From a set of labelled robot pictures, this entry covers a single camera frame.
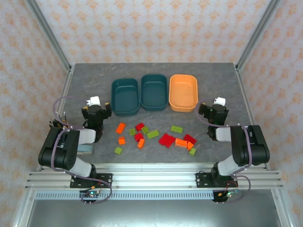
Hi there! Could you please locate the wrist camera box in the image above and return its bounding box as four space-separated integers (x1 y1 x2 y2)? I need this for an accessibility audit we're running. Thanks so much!
86 96 101 107
213 96 226 107

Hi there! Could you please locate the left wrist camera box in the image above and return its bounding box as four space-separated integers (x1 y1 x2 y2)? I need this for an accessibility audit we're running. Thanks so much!
86 96 101 107

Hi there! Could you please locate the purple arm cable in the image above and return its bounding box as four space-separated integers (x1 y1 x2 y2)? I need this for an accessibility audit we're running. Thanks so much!
52 96 113 205
195 100 251 204

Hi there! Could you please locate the aluminium side rail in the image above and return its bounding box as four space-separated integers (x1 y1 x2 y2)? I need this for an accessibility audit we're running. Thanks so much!
235 66 271 171
35 68 75 172

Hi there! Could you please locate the teal plastic container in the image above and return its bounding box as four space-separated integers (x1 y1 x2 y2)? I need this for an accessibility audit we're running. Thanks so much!
111 78 140 116
140 74 168 112

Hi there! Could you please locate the aluminium frame post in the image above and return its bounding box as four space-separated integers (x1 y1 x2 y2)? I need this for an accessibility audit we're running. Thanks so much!
25 0 72 71
235 0 282 73

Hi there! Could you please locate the aluminium base beam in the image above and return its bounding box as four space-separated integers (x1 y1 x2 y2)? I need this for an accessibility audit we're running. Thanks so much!
25 162 284 190

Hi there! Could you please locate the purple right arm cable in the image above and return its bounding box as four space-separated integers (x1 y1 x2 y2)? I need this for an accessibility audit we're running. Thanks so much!
195 100 251 204

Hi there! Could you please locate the slotted grey cable duct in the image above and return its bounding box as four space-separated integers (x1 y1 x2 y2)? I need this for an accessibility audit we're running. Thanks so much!
35 192 215 200

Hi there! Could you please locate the orange plastic container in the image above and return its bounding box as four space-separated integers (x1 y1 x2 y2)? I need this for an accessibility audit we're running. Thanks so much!
169 74 199 113

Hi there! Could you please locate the light blue sponge block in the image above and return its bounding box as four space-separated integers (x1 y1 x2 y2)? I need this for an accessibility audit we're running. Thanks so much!
78 144 94 156

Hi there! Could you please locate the grey metal panel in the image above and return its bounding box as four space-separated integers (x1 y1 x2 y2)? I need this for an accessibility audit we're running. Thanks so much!
13 189 292 227

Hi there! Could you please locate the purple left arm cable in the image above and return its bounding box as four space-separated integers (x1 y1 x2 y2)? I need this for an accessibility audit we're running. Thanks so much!
52 96 113 205

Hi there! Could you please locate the orange tool cup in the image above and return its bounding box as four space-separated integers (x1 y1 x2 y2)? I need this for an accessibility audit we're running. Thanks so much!
49 119 70 130

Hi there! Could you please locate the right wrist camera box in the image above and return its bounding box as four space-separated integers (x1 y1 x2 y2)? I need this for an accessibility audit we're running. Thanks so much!
213 96 226 107

